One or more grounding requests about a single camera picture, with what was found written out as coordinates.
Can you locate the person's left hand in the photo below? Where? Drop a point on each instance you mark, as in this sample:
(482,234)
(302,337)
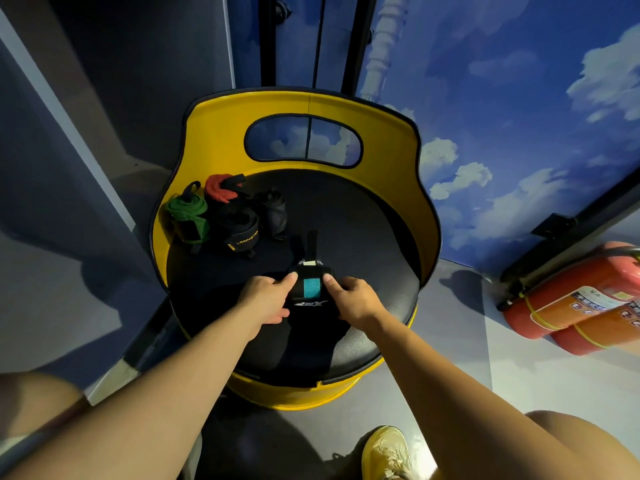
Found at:
(260,299)

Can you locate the person's right hand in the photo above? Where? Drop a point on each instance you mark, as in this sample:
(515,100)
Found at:
(357,302)

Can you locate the person's right thumb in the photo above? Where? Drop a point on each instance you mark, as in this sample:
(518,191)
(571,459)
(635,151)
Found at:
(332,284)

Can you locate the person's left thumb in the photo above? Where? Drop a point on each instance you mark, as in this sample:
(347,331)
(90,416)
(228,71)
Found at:
(289,283)

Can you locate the black wrist wrap teal patch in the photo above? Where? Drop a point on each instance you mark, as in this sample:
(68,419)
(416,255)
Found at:
(311,289)

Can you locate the person's right forearm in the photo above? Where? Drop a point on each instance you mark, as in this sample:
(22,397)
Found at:
(460,394)

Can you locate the person's left forearm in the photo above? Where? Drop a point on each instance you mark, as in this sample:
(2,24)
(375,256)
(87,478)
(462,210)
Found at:
(150,399)

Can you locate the black round seat cushion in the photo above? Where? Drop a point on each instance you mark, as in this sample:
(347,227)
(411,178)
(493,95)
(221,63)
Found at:
(360,244)

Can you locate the plain black rolled wrist wrap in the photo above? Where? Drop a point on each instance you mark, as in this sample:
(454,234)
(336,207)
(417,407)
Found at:
(272,212)

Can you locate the black wrist wrap yellow print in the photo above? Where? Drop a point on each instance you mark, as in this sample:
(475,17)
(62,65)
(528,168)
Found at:
(235,227)

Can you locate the red rolled wrist wrap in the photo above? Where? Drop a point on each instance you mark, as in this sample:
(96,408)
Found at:
(220,187)

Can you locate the green rolled wrist wrap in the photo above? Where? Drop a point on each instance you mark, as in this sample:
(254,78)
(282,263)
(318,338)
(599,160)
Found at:
(187,214)

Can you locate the yellow barrel chair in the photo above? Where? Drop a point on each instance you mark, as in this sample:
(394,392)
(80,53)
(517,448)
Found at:
(395,144)

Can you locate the yellow sneaker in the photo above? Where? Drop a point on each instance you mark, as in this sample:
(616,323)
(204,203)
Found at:
(387,452)

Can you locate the red fire extinguisher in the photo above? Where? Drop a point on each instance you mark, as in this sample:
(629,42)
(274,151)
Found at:
(575,289)
(600,334)

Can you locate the black metal pole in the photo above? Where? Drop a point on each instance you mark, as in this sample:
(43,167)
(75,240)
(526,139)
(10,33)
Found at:
(267,39)
(359,42)

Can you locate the person's left leg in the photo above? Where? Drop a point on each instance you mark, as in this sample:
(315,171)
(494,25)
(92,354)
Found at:
(35,399)

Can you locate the person's leg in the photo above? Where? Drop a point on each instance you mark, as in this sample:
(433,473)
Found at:
(35,399)
(590,439)

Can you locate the person's right leg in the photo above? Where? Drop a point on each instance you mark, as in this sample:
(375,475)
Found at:
(590,439)

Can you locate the black wall bracket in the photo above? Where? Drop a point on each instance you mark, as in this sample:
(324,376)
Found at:
(554,226)

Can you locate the black wall rail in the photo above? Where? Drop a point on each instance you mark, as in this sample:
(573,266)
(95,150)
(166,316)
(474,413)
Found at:
(600,214)

